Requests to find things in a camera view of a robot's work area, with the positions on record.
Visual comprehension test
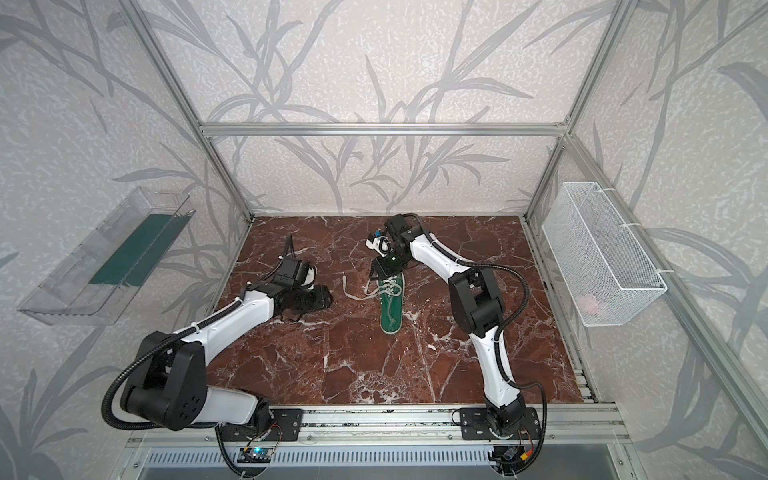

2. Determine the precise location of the white shoelace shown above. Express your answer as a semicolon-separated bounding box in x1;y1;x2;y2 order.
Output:
342;273;404;302

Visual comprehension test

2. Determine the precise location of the green canvas sneaker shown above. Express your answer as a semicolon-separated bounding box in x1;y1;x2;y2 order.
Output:
378;273;405;335

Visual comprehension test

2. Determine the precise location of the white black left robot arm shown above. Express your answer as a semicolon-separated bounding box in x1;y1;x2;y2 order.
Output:
101;282;333;431

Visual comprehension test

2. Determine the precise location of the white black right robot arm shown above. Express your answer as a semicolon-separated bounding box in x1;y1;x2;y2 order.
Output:
366;229;543;439

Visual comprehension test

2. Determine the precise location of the green circuit board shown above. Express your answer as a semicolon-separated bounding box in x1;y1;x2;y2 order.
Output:
237;446;275;465

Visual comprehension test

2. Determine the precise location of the pink object in basket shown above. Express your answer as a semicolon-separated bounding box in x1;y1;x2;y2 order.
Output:
577;293;607;316

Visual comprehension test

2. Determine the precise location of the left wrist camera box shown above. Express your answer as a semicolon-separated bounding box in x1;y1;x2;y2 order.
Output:
273;257;317;290

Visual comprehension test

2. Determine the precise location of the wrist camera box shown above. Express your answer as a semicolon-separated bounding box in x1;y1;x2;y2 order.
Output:
365;214;414;256
273;257;317;290

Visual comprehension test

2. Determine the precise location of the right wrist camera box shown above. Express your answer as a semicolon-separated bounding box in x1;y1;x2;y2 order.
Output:
365;214;414;256

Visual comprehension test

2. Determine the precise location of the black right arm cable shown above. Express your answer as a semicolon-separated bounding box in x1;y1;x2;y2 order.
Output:
401;212;548;475

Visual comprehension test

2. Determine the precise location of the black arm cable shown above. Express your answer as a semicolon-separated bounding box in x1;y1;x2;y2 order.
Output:
401;212;548;475
100;235;301;475

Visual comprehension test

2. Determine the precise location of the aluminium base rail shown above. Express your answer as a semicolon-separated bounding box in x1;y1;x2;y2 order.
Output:
112;403;643;479

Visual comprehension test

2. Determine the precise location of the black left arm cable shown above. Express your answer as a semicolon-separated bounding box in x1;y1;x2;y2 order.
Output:
100;235;301;475

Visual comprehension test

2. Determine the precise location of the aluminium cage frame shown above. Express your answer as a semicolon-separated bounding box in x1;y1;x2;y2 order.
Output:
118;1;767;448

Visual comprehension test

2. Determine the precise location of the clear plastic wall tray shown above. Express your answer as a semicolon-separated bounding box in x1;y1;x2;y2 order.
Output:
18;187;196;326

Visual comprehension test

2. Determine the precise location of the white wire mesh basket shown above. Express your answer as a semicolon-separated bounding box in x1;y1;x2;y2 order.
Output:
542;181;667;327

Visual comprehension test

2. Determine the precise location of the right circuit board with wires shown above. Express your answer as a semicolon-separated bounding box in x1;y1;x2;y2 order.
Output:
488;443;541;477

